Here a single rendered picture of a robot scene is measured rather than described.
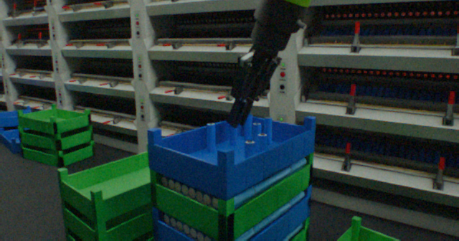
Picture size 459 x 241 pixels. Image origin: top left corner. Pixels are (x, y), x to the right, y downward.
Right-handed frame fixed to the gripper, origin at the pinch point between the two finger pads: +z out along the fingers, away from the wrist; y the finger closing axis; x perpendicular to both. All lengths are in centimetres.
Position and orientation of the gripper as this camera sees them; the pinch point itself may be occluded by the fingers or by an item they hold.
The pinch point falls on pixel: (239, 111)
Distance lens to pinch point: 72.9
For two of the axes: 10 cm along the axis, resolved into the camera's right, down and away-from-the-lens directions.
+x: -6.9, -5.3, 4.9
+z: -3.2, 8.3, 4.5
